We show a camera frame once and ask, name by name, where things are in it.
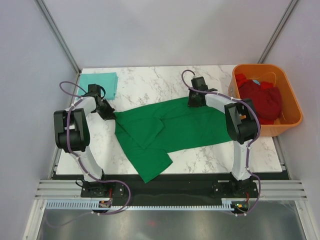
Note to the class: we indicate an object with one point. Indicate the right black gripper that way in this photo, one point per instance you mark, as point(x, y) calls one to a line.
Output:
point(191, 103)

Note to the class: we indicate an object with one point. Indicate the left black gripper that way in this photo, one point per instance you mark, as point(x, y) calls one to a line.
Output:
point(109, 114)

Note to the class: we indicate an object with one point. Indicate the green t shirt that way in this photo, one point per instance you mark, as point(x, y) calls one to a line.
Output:
point(147, 134)

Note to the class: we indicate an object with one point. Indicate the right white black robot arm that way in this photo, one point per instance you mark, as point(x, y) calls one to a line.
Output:
point(242, 126)

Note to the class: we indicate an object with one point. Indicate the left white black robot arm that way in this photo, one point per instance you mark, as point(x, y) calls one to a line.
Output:
point(72, 134)

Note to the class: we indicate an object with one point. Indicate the folded teal t shirt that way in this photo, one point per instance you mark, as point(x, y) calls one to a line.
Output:
point(109, 81)

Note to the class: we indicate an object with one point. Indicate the bright red t shirt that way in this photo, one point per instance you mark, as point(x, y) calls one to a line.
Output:
point(241, 80)

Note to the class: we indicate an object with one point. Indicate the dark red t shirt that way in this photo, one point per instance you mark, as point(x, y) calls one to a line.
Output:
point(266, 99)

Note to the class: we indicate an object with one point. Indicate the orange plastic bin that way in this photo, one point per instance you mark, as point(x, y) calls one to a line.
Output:
point(291, 114)

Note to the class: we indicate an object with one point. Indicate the left aluminium frame post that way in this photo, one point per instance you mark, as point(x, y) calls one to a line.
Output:
point(57, 34)

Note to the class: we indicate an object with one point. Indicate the aluminium frame post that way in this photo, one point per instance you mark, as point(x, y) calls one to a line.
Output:
point(57, 34)
point(278, 29)

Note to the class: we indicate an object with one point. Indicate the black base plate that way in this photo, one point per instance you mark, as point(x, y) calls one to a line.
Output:
point(166, 189)

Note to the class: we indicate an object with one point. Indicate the white slotted cable duct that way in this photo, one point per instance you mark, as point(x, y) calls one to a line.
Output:
point(99, 205)

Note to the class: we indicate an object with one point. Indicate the aluminium rail profile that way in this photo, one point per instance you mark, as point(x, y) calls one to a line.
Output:
point(270, 190)

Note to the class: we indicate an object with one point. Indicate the right aluminium frame post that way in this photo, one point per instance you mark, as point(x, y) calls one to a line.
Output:
point(278, 29)

